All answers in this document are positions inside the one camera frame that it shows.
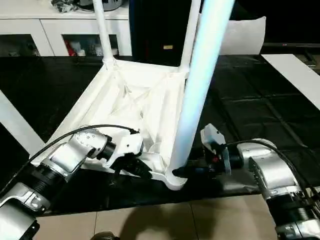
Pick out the white plastic table leg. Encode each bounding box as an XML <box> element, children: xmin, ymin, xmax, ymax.
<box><xmin>0</xmin><ymin>89</ymin><xmax>47</xmax><ymax>161</ymax></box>
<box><xmin>92</xmin><ymin>0</ymin><xmax>116</xmax><ymax>69</ymax></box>
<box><xmin>169</xmin><ymin>0</ymin><xmax>236</xmax><ymax>181</ymax></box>
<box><xmin>178</xmin><ymin>0</ymin><xmax>203</xmax><ymax>73</ymax></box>

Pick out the white plastic upturned table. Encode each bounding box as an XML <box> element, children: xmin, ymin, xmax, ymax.
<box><xmin>0</xmin><ymin>53</ymin><xmax>320</xmax><ymax>216</ymax></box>

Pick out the dark robot leg part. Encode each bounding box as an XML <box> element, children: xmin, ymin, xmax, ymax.
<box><xmin>93</xmin><ymin>231</ymin><xmax>118</xmax><ymax>240</ymax></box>

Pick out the white board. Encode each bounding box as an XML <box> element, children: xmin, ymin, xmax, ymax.
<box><xmin>261</xmin><ymin>53</ymin><xmax>320</xmax><ymax>111</ymax></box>

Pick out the grey cushion with holes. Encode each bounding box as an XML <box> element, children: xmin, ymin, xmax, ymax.
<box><xmin>219</xmin><ymin>16</ymin><xmax>268</xmax><ymax>55</ymax></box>

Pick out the red bottle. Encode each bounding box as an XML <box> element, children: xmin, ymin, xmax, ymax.
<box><xmin>66</xmin><ymin>39</ymin><xmax>77</xmax><ymax>56</ymax></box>

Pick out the black screen with red light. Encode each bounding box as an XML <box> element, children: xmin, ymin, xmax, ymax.
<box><xmin>262</xmin><ymin>42</ymin><xmax>320</xmax><ymax>49</ymax></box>

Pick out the black cabinet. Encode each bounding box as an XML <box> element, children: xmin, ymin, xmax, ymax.
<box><xmin>128</xmin><ymin>0</ymin><xmax>198</xmax><ymax>68</ymax></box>

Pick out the white cabinet with glass doors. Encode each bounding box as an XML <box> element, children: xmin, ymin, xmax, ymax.
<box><xmin>0</xmin><ymin>0</ymin><xmax>133</xmax><ymax>58</ymax></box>

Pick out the grey rice cooker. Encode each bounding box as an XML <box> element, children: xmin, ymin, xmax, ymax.
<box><xmin>79</xmin><ymin>0</ymin><xmax>125</xmax><ymax>13</ymax></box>

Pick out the dark clutter pile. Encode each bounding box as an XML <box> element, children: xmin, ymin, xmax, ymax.
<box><xmin>51</xmin><ymin>0</ymin><xmax>79</xmax><ymax>13</ymax></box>

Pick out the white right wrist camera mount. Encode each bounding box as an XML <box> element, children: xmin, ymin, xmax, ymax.
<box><xmin>200</xmin><ymin>123</ymin><xmax>231</xmax><ymax>176</ymax></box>

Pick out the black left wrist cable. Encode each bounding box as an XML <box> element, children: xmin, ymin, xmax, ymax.
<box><xmin>0</xmin><ymin>124</ymin><xmax>141</xmax><ymax>195</ymax></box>

